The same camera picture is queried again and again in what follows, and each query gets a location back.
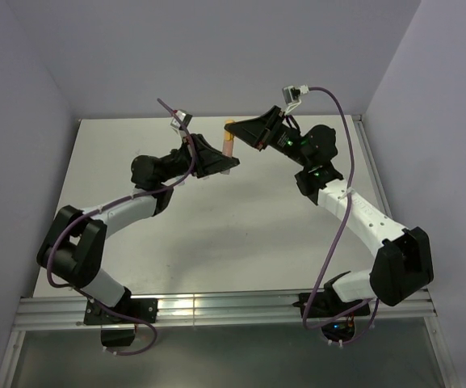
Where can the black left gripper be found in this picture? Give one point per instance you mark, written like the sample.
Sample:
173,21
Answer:
207,160

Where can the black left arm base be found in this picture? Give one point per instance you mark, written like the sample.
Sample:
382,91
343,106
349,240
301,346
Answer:
118,328

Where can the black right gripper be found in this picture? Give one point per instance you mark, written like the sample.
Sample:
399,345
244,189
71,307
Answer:
259,132

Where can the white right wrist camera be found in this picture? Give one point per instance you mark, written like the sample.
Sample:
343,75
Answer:
292,96

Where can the aluminium mounting rail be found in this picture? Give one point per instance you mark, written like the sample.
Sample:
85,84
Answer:
173,310

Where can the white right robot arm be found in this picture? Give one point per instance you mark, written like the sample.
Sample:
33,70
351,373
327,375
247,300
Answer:
403,262

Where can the yellow pen cap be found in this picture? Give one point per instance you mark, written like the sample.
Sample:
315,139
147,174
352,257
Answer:
228,135

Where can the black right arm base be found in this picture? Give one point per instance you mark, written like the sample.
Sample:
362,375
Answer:
325,306

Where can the aluminium side rail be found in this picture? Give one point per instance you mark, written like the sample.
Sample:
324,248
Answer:
368,183

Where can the yellow highlighter pen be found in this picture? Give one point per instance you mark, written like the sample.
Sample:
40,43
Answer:
227,148

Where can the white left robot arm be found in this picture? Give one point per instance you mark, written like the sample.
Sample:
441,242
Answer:
73,247

